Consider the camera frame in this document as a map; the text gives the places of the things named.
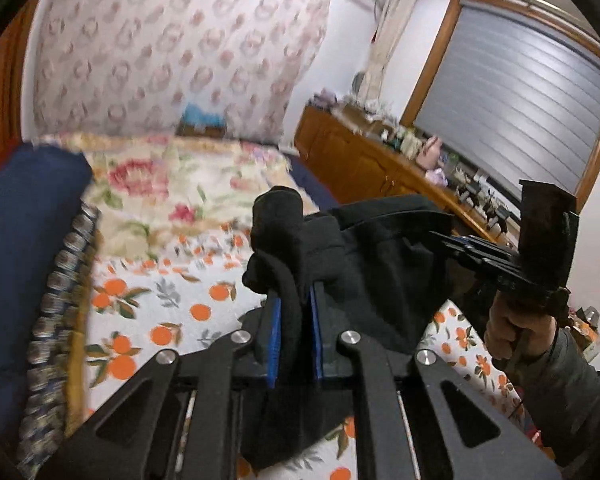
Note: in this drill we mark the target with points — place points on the dark blue quilt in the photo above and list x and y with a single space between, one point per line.
20 240

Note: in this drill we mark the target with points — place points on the small toiletry bottles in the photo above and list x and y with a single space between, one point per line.
400 141

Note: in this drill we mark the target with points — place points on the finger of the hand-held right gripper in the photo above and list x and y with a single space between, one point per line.
490 266
480 246

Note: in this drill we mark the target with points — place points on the black printed t-shirt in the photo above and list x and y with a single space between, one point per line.
380 270

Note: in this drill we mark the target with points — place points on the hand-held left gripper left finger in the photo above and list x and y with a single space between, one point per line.
274 345

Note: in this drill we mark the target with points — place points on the grey window blind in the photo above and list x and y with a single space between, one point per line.
515 95

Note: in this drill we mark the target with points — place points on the orange-print bed sheet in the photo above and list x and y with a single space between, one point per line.
180 305

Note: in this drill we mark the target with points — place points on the teal cloth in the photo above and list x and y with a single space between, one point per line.
202 114

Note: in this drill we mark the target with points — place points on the pink bottle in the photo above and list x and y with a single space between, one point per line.
430 152

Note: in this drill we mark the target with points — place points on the person's right hand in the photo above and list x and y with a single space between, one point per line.
510 330

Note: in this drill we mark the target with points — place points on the small black tripod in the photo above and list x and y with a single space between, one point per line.
499 219
469 194

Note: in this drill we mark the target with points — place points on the wooden sideboard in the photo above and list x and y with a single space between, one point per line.
360 160

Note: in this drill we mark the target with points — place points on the floral blanket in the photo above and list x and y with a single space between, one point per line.
180 185

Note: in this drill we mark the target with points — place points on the person's right forearm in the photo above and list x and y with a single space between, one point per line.
570 395

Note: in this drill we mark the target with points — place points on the wooden slatted wardrobe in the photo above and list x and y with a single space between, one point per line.
0 110

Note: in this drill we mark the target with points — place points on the cardboard box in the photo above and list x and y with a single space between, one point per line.
202 131

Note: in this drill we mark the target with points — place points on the pink tissue pack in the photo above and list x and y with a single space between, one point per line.
436 176

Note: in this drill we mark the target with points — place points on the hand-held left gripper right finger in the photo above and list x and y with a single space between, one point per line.
316 335

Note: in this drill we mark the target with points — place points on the navy bed sheet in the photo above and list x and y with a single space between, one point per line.
310 182

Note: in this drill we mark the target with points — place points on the white window curtain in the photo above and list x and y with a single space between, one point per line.
387 35

